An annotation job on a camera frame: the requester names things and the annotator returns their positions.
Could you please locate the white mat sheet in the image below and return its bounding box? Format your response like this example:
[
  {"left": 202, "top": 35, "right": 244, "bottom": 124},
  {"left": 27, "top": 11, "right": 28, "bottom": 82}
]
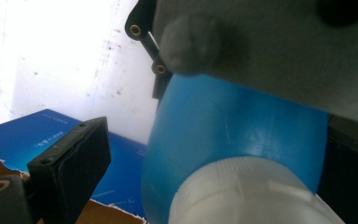
[{"left": 0, "top": 0, "right": 160, "bottom": 147}]

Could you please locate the blue bottle with white cap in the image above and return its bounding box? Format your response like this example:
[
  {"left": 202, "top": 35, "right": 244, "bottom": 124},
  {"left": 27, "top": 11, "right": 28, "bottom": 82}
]
[{"left": 141, "top": 74, "right": 346, "bottom": 224}]

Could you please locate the blue and brown cardboard box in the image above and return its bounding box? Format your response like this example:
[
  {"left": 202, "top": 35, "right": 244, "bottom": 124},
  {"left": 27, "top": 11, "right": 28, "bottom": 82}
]
[{"left": 0, "top": 108, "right": 148, "bottom": 224}]

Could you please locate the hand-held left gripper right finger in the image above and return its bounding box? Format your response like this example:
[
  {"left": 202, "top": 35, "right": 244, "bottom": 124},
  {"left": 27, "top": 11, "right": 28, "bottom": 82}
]
[{"left": 316, "top": 113, "right": 358, "bottom": 224}]

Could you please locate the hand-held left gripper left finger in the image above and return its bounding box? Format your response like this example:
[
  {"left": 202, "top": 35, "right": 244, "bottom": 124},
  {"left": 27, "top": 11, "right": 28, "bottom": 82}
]
[{"left": 26, "top": 116, "right": 113, "bottom": 224}]

